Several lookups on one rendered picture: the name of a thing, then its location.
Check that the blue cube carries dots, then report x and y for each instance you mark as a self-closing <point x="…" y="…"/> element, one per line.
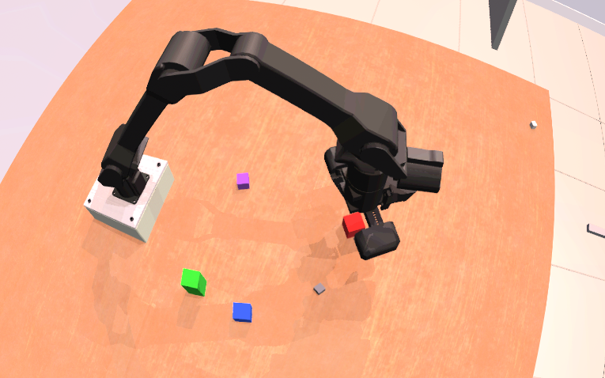
<point x="242" y="312"/>

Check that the green block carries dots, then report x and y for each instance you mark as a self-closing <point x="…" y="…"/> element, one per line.
<point x="192" y="280"/>
<point x="203" y="289"/>

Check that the small purple block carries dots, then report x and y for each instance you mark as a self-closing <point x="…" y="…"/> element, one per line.
<point x="243" y="180"/>

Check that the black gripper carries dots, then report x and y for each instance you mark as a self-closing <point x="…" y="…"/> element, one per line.
<point x="377" y="239"/>

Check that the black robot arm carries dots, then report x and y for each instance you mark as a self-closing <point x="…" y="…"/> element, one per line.
<point x="370" y="138"/>

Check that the red block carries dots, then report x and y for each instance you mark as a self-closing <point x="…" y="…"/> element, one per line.
<point x="352" y="224"/>

